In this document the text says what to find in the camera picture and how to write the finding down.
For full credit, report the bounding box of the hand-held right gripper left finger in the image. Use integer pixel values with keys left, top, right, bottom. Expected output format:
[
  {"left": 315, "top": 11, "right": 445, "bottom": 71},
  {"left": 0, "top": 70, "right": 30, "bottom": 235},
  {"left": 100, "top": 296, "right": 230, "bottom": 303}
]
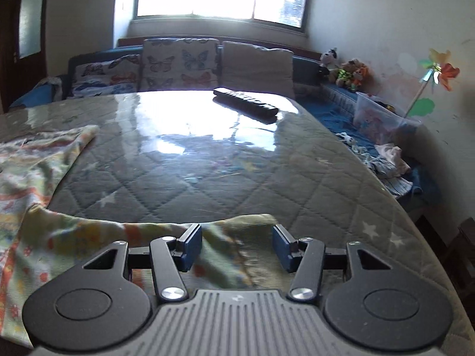
[{"left": 80, "top": 223, "right": 203, "bottom": 302}]

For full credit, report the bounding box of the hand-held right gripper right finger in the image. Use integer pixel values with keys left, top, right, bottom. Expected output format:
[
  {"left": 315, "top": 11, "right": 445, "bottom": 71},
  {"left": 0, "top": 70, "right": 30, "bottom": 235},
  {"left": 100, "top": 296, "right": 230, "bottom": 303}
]
[{"left": 273, "top": 224, "right": 398, "bottom": 302}]

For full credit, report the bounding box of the small blue white patterned cloth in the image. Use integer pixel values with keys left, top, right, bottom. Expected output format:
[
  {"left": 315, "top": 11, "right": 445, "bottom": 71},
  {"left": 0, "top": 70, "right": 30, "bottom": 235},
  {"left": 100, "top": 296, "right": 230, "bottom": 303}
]
[{"left": 339, "top": 131, "right": 375, "bottom": 156}]

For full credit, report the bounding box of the striped cloth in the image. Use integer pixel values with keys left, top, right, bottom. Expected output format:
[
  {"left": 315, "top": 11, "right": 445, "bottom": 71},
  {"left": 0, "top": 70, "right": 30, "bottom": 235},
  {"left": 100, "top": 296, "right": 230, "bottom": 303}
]
[{"left": 382, "top": 176, "right": 414, "bottom": 197}]

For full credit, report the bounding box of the white pink garment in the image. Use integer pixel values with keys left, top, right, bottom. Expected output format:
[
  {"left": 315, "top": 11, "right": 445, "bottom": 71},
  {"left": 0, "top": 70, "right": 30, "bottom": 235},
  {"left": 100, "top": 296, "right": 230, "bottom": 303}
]
[{"left": 371, "top": 143, "right": 412, "bottom": 179}]

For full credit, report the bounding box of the black remote control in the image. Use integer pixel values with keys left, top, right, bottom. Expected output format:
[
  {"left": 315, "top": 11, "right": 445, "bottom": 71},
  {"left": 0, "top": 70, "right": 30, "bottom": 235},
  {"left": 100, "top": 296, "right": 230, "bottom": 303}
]
[{"left": 213, "top": 87, "right": 279, "bottom": 117}]

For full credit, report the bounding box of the clear plastic storage bin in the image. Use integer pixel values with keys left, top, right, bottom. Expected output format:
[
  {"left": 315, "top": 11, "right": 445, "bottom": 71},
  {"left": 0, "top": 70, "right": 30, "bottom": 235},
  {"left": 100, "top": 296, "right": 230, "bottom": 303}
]
[{"left": 352, "top": 92, "right": 422, "bottom": 145}]

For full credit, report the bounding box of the dark wooden chair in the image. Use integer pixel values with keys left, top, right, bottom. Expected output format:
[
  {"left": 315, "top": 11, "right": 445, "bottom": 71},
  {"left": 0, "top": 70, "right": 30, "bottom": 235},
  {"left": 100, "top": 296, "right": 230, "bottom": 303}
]
[{"left": 416, "top": 217, "right": 475, "bottom": 305}]

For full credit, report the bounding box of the beige cushion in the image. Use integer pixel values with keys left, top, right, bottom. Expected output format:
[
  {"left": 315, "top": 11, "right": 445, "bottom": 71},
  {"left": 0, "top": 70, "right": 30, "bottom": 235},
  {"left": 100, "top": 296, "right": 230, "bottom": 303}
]
[{"left": 221, "top": 41, "right": 295, "bottom": 99}]

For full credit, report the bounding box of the plush bear in green vest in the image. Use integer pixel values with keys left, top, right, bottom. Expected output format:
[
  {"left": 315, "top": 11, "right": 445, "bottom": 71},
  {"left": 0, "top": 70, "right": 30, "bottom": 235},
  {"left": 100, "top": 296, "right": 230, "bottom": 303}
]
[{"left": 336, "top": 59, "right": 359, "bottom": 90}]

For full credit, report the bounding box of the square butterfly print cushion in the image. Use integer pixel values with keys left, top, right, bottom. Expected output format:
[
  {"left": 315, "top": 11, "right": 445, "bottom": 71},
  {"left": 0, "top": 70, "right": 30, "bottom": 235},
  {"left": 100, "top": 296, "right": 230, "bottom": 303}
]
[{"left": 140, "top": 38, "right": 220, "bottom": 91}]

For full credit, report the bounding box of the dark blue sofa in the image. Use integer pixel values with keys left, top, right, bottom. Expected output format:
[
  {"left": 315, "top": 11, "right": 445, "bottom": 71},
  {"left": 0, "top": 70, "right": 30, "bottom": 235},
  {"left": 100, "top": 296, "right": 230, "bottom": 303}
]
[{"left": 9, "top": 37, "right": 442, "bottom": 208}]

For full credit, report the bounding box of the orange plush toy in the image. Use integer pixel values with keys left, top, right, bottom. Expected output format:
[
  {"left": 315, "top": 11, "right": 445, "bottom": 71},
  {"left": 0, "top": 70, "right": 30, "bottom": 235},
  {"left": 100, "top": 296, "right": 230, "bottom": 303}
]
[{"left": 349, "top": 61, "right": 372, "bottom": 93}]

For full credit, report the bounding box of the black and white plush cow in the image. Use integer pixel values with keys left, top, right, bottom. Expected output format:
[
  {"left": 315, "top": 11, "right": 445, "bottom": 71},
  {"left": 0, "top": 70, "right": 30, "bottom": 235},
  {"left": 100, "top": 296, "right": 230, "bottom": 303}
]
[{"left": 320, "top": 47, "right": 339, "bottom": 78}]

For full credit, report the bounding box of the wide butterfly print cushion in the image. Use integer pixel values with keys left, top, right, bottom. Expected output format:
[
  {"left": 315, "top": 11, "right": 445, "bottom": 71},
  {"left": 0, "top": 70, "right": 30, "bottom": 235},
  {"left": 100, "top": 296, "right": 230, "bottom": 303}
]
[{"left": 70, "top": 55, "right": 143, "bottom": 99}]

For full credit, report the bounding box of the grey patterned cloth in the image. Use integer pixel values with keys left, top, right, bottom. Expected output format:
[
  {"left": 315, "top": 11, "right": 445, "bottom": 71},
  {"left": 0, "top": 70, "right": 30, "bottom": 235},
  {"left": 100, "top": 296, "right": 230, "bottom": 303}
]
[{"left": 46, "top": 76, "right": 64, "bottom": 97}]

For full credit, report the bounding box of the blue blanket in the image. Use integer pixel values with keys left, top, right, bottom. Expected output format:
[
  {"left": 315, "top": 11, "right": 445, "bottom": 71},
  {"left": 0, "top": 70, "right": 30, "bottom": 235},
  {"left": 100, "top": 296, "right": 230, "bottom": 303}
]
[{"left": 9, "top": 78, "right": 64, "bottom": 110}]

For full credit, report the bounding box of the colourful paper pinwheel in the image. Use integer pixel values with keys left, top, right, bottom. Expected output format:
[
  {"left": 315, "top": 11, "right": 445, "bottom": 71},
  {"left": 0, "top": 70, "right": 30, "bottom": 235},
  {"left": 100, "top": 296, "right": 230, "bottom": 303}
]
[{"left": 403, "top": 48, "right": 461, "bottom": 119}]

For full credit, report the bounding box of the dark wooden door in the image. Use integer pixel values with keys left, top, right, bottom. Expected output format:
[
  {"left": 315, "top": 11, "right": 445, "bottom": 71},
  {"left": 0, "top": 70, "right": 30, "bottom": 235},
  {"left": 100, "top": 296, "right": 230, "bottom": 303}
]
[{"left": 0, "top": 0, "right": 50, "bottom": 114}]

